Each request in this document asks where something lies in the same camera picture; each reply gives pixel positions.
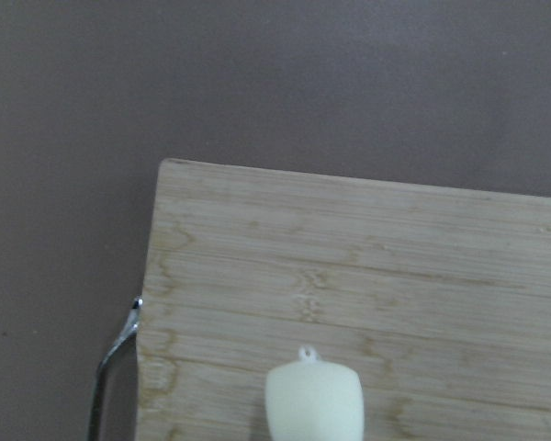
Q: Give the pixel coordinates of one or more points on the wooden cutting board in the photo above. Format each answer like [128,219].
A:
[439,298]

